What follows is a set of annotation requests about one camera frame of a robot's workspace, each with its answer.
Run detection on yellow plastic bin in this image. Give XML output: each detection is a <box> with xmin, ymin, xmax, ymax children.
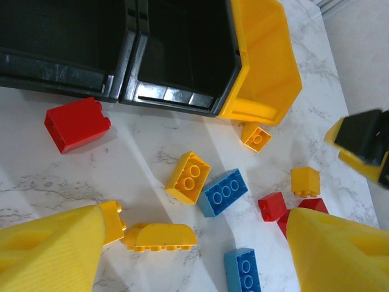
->
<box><xmin>217</xmin><ymin>0</ymin><xmax>304</xmax><ymax>127</ymax></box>

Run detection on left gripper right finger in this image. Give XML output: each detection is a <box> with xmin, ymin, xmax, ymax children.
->
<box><xmin>286</xmin><ymin>207</ymin><xmax>389</xmax><ymax>292</ymax></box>

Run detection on large red lego brick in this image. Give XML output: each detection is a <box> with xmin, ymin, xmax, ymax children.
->
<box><xmin>44</xmin><ymin>97</ymin><xmax>112</xmax><ymax>155</ymax></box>

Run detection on yellow rectangular lego brick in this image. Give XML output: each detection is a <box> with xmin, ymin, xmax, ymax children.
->
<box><xmin>165</xmin><ymin>151</ymin><xmax>212</xmax><ymax>206</ymax></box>

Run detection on blue rectangular lego brick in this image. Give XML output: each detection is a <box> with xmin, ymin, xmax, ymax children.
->
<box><xmin>198</xmin><ymin>169</ymin><xmax>250</xmax><ymax>218</ymax></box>
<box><xmin>224</xmin><ymin>248</ymin><xmax>262</xmax><ymax>292</ymax></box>

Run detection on black plastic bin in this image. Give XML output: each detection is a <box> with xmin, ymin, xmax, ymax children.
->
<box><xmin>118</xmin><ymin>0</ymin><xmax>244</xmax><ymax>118</ymax></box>
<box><xmin>0</xmin><ymin>0</ymin><xmax>137</xmax><ymax>103</ymax></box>

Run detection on yellow square lego brick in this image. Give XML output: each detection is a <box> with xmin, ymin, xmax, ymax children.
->
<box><xmin>99</xmin><ymin>200</ymin><xmax>127</xmax><ymax>246</ymax></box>
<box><xmin>241</xmin><ymin>122</ymin><xmax>272</xmax><ymax>153</ymax></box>
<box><xmin>291</xmin><ymin>166</ymin><xmax>321</xmax><ymax>197</ymax></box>

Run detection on aluminium frame post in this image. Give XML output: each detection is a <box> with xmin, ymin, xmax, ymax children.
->
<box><xmin>315</xmin><ymin>0</ymin><xmax>346</xmax><ymax>18</ymax></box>

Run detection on red sloped lego brick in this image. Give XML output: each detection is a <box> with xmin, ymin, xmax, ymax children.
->
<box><xmin>277</xmin><ymin>198</ymin><xmax>330</xmax><ymax>240</ymax></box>

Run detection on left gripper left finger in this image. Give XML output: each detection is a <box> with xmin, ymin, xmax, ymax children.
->
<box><xmin>0</xmin><ymin>204</ymin><xmax>107</xmax><ymax>292</ymax></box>

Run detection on small red lego brick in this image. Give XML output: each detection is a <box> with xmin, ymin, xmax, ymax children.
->
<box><xmin>258</xmin><ymin>192</ymin><xmax>290</xmax><ymax>223</ymax></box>

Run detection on yellow curved lego brick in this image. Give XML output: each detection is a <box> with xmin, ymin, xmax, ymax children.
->
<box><xmin>121</xmin><ymin>223</ymin><xmax>198</xmax><ymax>253</ymax></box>

